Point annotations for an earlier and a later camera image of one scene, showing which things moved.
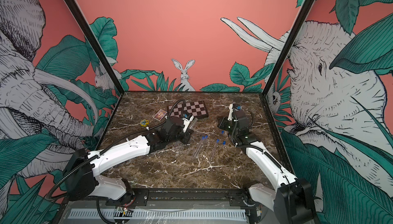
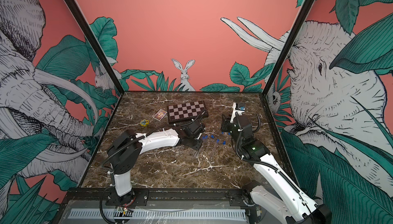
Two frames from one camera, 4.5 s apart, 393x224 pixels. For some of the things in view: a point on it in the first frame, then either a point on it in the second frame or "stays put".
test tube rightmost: (214, 150) stays put
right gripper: (222, 124) stays put
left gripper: (188, 134) → (197, 147)
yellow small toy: (144, 122) stays put
